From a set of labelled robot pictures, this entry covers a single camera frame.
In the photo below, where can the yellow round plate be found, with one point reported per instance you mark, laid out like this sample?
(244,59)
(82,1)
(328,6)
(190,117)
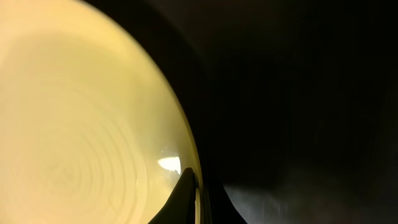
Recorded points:
(91,131)

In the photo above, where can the dark brown serving tray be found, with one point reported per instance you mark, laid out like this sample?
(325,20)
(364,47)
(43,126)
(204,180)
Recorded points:
(292,103)

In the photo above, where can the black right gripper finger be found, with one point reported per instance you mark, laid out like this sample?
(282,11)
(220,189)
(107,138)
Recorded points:
(180,206)

